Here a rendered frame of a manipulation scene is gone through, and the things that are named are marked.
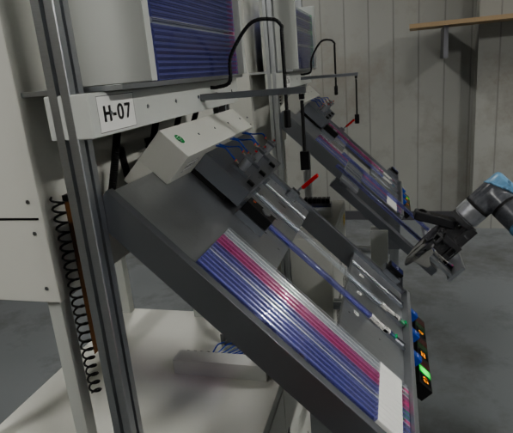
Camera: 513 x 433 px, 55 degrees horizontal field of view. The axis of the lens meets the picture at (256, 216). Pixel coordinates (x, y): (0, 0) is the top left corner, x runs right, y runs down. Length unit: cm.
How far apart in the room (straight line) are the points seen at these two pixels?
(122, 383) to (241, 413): 37
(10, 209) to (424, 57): 387
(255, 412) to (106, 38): 87
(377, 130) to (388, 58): 60
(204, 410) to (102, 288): 50
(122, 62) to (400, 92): 370
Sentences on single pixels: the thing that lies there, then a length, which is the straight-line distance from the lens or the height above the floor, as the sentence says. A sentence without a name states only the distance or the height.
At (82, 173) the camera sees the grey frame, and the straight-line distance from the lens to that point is 85.
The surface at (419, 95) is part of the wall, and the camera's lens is 449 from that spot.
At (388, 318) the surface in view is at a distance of 135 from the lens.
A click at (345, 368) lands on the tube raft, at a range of 98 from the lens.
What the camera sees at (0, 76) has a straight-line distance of 96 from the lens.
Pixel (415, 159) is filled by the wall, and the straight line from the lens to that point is 456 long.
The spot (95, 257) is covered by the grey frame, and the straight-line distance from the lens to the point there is 88.
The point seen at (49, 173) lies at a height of 124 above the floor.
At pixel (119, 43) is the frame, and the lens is 95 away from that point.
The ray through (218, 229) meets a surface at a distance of 103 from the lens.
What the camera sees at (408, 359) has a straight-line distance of 123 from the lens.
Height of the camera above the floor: 139
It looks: 16 degrees down
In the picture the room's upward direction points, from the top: 5 degrees counter-clockwise
